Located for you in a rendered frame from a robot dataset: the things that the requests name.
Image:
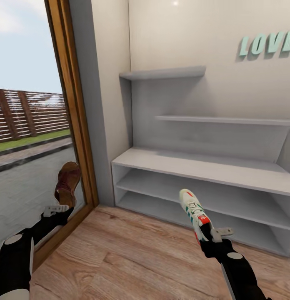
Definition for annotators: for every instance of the door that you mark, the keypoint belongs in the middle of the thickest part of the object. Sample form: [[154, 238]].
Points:
[[42, 120]]

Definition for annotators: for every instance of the gym shoe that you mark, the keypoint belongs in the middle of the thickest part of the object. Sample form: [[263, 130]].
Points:
[[200, 221]]

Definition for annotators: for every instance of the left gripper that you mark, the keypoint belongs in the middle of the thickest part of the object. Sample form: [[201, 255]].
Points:
[[60, 218]]

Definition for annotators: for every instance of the decorative sign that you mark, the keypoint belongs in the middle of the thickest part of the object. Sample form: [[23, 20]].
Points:
[[259, 41]]

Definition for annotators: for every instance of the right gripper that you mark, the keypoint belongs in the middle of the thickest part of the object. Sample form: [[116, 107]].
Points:
[[211, 248]]

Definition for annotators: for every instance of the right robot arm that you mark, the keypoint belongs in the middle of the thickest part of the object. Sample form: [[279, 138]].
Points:
[[237, 271]]

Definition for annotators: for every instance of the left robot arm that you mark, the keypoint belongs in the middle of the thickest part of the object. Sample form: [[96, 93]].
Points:
[[16, 254]]

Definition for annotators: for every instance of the sandal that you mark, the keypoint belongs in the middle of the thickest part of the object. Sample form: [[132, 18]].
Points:
[[69, 177]]

